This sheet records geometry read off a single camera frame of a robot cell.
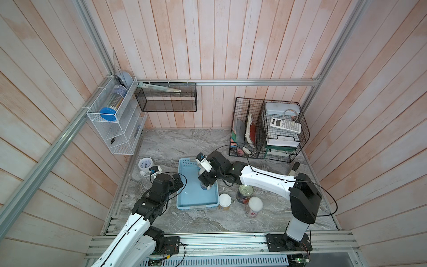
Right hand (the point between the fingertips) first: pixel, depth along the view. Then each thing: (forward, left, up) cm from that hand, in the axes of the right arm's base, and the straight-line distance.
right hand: (204, 171), depth 85 cm
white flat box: (+17, -43, +5) cm, 47 cm away
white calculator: (+24, -48, +9) cm, 55 cm away
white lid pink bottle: (-17, -25, -2) cm, 30 cm away
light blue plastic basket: (-9, +7, -11) cm, 16 cm away
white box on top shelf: (+37, -48, +10) cm, 62 cm away
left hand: (-6, +15, +1) cm, 16 cm away
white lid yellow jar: (-13, -11, -6) cm, 18 cm away
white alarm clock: (+9, +37, -8) cm, 39 cm away
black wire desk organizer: (+23, -35, +8) cm, 43 cm away
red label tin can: (-10, -21, -3) cm, 23 cm away
